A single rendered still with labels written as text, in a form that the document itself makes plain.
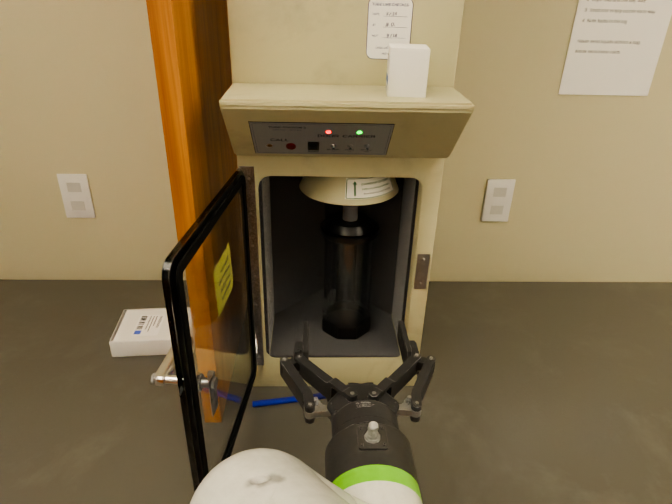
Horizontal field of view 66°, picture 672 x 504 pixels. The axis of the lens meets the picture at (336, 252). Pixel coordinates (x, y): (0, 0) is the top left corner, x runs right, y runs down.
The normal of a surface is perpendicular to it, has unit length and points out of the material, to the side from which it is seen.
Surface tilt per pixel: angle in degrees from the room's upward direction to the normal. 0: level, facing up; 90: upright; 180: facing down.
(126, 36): 90
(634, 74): 90
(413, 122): 135
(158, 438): 0
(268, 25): 90
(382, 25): 90
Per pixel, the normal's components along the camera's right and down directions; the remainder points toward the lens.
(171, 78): 0.04, 0.47
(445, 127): 0.00, 0.96
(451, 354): 0.03, -0.88
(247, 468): -0.23, -0.96
